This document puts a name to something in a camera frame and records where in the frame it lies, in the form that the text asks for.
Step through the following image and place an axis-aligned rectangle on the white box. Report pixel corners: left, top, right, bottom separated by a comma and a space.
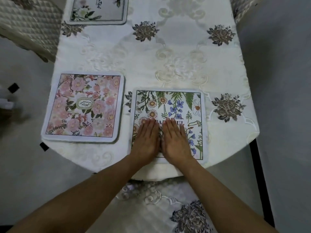
0, 87, 15, 111

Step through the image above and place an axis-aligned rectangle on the beige quilted chair cover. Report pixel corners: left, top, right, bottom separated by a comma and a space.
230, 0, 266, 22
0, 0, 65, 63

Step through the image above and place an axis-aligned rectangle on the white floral placemat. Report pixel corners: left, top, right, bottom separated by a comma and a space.
66, 0, 128, 25

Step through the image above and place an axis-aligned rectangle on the white embroidered tablecloth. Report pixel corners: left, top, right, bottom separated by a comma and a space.
40, 0, 261, 233

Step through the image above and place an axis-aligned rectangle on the person's right hand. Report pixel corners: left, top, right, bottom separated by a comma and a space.
161, 117, 195, 168

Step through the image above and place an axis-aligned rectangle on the person's left forearm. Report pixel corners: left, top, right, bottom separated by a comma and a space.
7, 153, 158, 233

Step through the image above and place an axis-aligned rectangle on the pink floral placemat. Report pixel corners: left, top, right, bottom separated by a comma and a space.
41, 72, 125, 143

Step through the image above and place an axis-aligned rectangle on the green botanical floral placemat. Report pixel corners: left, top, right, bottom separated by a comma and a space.
131, 88, 210, 168

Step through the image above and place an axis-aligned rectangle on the person's left hand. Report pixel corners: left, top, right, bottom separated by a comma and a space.
131, 117, 162, 165

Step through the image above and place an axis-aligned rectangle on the black table frame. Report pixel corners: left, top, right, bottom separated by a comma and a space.
248, 138, 275, 228

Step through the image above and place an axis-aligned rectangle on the person's right forearm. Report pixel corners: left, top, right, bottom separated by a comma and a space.
168, 160, 280, 233

